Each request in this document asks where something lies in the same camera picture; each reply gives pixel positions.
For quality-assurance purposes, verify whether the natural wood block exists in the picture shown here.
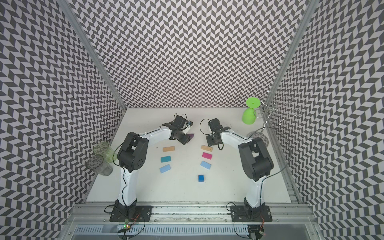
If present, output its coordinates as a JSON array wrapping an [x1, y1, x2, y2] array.
[[201, 145, 213, 152], [163, 146, 176, 152]]

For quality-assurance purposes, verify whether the magenta block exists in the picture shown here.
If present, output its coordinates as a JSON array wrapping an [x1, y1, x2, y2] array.
[[202, 153, 213, 160]]

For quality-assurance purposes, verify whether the teal block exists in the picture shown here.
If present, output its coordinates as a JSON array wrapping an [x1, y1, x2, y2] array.
[[161, 156, 171, 163]]

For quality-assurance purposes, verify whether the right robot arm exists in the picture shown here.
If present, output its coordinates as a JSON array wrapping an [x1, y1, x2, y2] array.
[[206, 118, 274, 220]]

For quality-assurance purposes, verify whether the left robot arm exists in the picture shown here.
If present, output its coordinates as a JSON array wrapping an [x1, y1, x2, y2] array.
[[113, 115, 194, 219]]

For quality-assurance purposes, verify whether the light blue block right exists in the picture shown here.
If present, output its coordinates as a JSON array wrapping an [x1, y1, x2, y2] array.
[[201, 161, 212, 170]]

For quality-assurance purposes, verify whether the light blue block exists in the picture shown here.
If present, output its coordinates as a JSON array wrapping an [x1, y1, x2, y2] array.
[[201, 161, 212, 170], [160, 165, 171, 174]]

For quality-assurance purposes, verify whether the light blue block left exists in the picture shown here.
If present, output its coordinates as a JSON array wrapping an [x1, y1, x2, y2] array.
[[160, 165, 171, 174]]

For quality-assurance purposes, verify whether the green plastic wine glass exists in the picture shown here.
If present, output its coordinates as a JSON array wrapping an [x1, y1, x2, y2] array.
[[242, 97, 261, 125]]

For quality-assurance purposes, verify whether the dark blue cube block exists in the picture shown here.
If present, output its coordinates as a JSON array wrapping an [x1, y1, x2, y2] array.
[[198, 175, 205, 183]]

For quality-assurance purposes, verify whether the green transparent cup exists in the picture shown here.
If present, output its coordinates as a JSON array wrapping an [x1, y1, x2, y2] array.
[[93, 141, 114, 163]]

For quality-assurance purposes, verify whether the grey transparent cup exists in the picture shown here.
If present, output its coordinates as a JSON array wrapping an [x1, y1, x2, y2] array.
[[85, 155, 113, 176]]

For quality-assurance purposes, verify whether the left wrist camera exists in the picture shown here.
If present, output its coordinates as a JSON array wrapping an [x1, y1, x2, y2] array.
[[183, 121, 193, 135]]

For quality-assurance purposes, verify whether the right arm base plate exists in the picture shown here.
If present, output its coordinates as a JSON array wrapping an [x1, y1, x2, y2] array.
[[230, 205, 273, 223]]

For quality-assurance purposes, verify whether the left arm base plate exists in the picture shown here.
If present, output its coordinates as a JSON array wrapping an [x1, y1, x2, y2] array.
[[109, 206, 153, 223]]

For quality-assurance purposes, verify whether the aluminium front rail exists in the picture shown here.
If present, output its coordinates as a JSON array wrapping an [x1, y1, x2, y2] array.
[[70, 202, 317, 225]]

